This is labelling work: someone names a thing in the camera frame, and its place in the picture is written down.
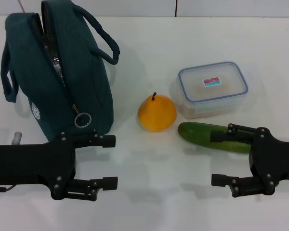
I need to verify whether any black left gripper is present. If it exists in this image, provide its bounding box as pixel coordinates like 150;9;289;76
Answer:
0;129;118;202

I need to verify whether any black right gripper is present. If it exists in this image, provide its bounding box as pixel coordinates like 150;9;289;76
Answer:
210;123;289;199

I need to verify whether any green cucumber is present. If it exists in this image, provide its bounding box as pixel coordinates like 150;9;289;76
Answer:
177;121;255;154

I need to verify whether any clear food container blue seal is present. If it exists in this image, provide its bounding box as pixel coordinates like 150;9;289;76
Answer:
174;61;249;120

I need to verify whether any yellow orange pear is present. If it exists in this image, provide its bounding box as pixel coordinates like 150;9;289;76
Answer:
137;92;178;132

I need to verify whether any teal insulated lunch bag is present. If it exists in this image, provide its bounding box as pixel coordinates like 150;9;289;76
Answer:
0;0;121;144

